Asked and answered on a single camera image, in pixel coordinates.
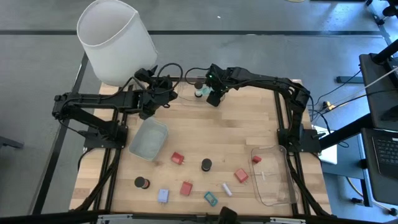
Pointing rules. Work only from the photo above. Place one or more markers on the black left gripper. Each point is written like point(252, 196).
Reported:
point(157, 95)

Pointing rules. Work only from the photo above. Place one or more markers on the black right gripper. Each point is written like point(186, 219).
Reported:
point(219, 77)

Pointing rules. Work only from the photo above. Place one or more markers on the white sand hourglass black caps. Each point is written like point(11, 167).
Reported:
point(198, 85)

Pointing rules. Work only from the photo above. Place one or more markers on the red charger block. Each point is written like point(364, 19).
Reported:
point(186, 188)
point(257, 159)
point(241, 175)
point(177, 158)

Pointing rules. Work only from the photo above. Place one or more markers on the black cylinder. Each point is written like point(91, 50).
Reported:
point(206, 164)

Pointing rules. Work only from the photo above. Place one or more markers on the red sand hourglass black caps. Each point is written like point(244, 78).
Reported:
point(140, 182)

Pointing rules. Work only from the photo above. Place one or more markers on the lavender blue charger block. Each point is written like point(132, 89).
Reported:
point(163, 195)

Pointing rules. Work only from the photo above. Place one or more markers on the white cylinder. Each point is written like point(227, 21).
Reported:
point(226, 189)

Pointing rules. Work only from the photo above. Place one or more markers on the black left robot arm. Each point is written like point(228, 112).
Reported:
point(93, 101)

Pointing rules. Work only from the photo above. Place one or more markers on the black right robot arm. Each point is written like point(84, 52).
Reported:
point(273, 83)

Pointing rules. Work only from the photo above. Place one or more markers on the grey plastic bin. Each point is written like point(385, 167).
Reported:
point(149, 140)

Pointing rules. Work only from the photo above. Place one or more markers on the white plastic bucket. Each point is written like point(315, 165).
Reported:
point(118, 46)

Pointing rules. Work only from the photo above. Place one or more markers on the yellow power plug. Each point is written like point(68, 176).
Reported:
point(330, 105)

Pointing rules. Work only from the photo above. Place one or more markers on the white box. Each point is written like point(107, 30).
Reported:
point(329, 154)

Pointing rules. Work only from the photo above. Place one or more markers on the black diagonal stand pole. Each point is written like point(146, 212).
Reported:
point(345, 132)

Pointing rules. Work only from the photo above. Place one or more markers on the black floor stand foot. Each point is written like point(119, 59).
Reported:
point(9, 142)

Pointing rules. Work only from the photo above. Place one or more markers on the black side desk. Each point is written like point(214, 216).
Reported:
point(376, 93)

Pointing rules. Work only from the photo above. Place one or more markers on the black laptop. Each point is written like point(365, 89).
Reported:
point(385, 155)

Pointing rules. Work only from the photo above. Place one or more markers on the black tripod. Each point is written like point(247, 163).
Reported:
point(390, 11)

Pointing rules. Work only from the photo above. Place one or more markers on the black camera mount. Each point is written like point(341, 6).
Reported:
point(227, 216)

